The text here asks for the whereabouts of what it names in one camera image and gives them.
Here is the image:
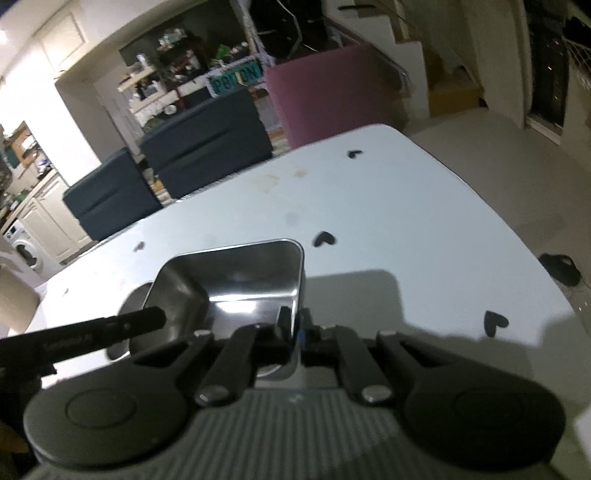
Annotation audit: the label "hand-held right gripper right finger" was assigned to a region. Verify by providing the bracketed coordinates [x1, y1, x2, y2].
[297, 310, 445, 408]

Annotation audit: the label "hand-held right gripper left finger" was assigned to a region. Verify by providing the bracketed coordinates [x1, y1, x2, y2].
[133, 307, 295, 409]

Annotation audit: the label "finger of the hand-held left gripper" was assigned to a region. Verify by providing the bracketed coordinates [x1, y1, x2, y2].
[92, 307, 168, 346]

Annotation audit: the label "square steel tray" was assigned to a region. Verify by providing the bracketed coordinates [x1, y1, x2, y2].
[106, 239, 305, 381]

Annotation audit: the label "white washing machine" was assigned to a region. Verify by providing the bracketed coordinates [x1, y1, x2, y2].
[4, 219, 48, 283]

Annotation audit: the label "dark blue chair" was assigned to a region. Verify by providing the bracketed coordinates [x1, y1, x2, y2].
[141, 87, 274, 199]
[62, 148, 161, 241]

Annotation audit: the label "white kitchen cabinets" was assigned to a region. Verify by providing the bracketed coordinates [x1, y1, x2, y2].
[18, 172, 91, 265]

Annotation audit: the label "mauve armchair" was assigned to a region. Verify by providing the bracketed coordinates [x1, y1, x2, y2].
[264, 42, 409, 149]

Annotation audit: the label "cream shelf rack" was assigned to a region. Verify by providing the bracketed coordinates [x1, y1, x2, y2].
[116, 64, 160, 103]

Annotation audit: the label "black slipper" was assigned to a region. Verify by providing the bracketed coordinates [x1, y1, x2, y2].
[539, 252, 582, 286]

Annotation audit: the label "cluttered dark shelf unit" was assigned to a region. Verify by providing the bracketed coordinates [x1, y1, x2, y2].
[119, 25, 211, 95]

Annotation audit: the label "staircase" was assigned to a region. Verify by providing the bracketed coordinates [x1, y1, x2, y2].
[323, 0, 485, 119]

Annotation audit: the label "teal sign with white frame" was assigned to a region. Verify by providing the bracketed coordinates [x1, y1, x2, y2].
[205, 55, 264, 99]

